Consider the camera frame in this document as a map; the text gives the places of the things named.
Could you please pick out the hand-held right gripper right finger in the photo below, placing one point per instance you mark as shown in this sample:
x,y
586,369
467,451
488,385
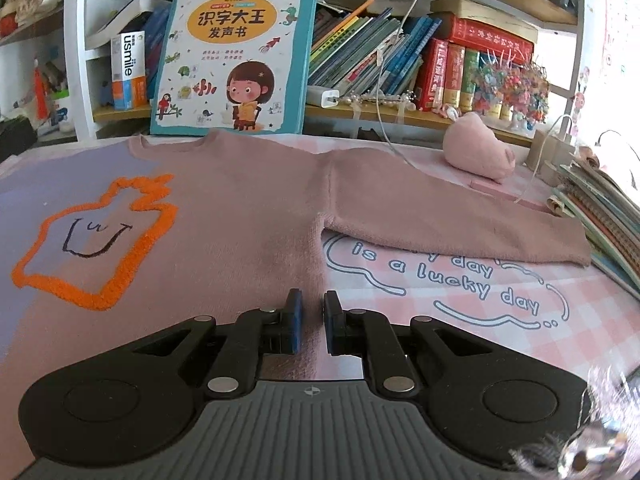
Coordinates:
x,y
330,321

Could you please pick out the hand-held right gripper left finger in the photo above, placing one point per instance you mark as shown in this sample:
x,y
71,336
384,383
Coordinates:
x,y
295,321

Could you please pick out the pink and purple sweater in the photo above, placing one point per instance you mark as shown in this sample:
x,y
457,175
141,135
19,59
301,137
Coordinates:
x,y
240,220

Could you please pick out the pink checked printed table mat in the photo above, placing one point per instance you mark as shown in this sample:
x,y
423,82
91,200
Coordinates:
x,y
475,320

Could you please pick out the white wooden bookshelf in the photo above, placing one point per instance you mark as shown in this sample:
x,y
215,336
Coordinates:
x,y
380,115

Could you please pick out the pink notebook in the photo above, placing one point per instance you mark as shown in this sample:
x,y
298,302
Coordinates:
x,y
505,192

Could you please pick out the white charger plug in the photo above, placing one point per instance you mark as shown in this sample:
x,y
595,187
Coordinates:
x,y
322,97

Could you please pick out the pearl hair band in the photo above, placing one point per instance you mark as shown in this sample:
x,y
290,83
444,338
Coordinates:
x,y
380,100

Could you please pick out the pink plush toy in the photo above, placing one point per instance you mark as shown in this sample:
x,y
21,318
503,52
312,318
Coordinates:
x,y
477,147

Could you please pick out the large red standing dictionary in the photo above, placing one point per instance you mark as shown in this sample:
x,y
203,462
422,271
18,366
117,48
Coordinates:
x,y
432,77

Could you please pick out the row of leaning thin books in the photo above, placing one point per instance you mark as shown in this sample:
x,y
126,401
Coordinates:
x,y
360,50

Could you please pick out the teal children's picture book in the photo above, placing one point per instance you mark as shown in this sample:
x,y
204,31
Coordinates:
x,y
235,55

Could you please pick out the slim red standing dictionary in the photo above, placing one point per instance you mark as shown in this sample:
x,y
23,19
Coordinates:
x,y
454,77

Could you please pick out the green standing dictionary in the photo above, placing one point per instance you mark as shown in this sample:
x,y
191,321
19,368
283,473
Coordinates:
x,y
469,80

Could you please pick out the white power adapter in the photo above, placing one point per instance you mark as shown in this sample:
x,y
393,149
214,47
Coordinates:
x,y
550,147

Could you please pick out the silver bead fluffy charm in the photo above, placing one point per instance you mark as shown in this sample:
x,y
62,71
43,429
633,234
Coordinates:
x,y
600,435

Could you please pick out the stack of worn workbooks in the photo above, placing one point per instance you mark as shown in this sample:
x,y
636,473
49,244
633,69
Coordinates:
x,y
600,200

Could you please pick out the white and orange toothbrush box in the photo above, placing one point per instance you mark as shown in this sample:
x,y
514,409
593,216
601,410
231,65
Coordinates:
x,y
128,72

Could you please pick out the colourful paper flower ornament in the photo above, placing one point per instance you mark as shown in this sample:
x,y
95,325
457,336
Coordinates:
x,y
515,85

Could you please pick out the blue books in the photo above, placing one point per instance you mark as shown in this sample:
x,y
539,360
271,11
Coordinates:
x,y
157,50

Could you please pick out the thick red lying dictionary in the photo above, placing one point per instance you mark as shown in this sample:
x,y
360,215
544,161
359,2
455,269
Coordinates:
x,y
487,40

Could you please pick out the yellowed thick lying book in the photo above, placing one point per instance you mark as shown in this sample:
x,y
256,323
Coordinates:
x,y
480,10

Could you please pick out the white and black device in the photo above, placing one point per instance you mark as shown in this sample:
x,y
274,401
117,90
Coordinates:
x,y
117,20

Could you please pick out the white side shelf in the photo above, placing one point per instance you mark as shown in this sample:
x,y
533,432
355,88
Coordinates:
x,y
30,60

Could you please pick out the wall poster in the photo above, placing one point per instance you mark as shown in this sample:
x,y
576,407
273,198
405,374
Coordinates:
x,y
617,35

